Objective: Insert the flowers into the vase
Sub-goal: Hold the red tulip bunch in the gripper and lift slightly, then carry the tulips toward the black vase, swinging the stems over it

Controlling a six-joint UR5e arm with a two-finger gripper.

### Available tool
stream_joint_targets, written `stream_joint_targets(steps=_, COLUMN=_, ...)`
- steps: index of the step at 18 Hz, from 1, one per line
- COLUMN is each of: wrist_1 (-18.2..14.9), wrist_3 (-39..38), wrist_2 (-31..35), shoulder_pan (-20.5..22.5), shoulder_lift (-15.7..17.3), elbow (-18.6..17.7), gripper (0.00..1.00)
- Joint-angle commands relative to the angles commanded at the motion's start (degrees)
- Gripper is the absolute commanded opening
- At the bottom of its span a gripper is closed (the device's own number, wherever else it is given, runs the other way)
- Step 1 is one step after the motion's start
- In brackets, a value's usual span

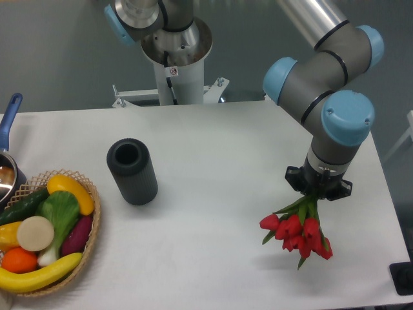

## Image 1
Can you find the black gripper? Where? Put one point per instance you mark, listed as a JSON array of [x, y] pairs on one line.
[[307, 181]]

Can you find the red tulip bouquet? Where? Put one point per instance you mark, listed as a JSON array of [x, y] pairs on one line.
[[298, 227]]

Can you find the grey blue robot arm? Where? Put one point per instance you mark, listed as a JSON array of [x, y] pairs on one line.
[[313, 93]]

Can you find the dark grey ribbed vase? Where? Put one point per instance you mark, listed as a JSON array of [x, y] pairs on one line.
[[130, 164]]

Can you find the black box at table edge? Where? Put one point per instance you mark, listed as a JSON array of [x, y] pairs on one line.
[[401, 274]]

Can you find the purple sweet potato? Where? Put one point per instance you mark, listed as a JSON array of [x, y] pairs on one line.
[[76, 241]]

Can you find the green bok choy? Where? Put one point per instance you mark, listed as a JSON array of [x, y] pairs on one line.
[[61, 209]]

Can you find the woven wicker basket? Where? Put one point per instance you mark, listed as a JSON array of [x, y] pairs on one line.
[[39, 182]]

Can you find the beige round disc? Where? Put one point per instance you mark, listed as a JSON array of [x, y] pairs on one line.
[[35, 233]]

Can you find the green cucumber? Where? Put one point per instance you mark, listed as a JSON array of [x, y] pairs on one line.
[[24, 208]]

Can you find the orange fruit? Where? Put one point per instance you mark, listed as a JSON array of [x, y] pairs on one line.
[[19, 260]]

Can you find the yellow pepper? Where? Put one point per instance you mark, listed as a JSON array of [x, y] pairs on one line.
[[8, 236]]

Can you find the yellow banana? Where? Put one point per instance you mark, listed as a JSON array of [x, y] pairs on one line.
[[35, 280]]

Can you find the white frame at right edge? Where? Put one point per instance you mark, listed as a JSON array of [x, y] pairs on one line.
[[407, 135]]

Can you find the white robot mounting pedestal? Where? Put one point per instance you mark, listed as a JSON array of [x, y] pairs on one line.
[[178, 61]]

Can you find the blue handled saucepan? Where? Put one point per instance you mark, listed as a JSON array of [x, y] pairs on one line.
[[11, 175]]

